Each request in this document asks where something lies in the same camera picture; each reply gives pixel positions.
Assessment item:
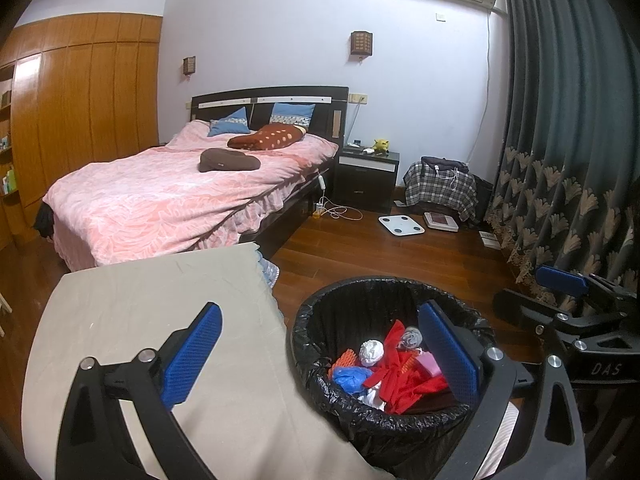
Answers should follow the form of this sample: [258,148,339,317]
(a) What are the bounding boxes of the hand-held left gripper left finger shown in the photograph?
[56,301,223,480]

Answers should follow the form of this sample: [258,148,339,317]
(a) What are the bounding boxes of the orange foam net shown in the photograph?
[328,350,421,379]

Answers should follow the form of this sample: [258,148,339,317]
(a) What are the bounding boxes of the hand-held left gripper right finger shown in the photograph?
[419,300,586,480]

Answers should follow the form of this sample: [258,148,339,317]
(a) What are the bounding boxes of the white bathroom scale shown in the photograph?
[378,214,426,236]

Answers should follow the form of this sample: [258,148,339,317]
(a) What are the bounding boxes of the large wall lamp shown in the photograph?
[350,31,373,60]

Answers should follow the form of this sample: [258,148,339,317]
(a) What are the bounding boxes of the pink pouch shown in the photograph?
[415,352,443,377]

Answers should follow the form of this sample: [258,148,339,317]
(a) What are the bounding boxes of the dark bag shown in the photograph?
[421,156,471,176]

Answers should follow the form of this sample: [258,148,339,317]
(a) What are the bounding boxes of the blue pillow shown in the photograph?
[270,102,317,128]
[207,106,249,137]

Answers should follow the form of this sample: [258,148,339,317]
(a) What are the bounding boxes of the red dotted pillow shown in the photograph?
[227,124,307,151]

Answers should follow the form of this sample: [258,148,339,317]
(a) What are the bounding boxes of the white bag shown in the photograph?
[357,387,386,411]
[360,339,385,368]

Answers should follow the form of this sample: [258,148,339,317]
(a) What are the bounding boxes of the dark nightstand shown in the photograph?
[334,146,401,213]

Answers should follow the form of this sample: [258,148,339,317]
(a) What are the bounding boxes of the blue plastic bag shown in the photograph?
[331,366,373,393]

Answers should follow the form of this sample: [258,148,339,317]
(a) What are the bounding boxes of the plaid cloth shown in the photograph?
[404,162,478,223]

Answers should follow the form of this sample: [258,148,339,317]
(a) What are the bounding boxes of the brown pillow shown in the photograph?
[199,148,262,173]

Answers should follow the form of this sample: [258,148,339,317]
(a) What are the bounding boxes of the dark wooden bed frame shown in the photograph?
[191,86,350,261]

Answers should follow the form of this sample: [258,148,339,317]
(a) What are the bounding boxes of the wooden wardrobe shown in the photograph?
[0,12,165,251]

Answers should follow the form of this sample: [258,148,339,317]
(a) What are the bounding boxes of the white charger cable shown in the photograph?
[314,172,363,221]

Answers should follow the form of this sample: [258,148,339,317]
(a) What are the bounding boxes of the trash bin with black bag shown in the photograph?
[291,275,501,466]

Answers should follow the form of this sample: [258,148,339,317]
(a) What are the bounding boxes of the scale with red centre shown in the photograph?
[424,211,460,233]

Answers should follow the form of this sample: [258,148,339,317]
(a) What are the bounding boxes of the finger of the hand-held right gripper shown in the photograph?
[536,265,640,313]
[492,287,576,334]

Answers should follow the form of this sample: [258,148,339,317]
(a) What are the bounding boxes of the air conditioner cable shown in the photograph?
[470,10,494,161]

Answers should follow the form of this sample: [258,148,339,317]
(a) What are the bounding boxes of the black cloth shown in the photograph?
[34,205,56,240]

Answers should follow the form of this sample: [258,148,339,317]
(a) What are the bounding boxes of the bed with pink cover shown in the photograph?
[42,120,340,268]

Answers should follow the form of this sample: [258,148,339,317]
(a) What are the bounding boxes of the dark patterned curtain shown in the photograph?
[482,0,640,321]

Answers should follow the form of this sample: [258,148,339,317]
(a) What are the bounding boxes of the red cloth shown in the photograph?
[364,321,448,415]

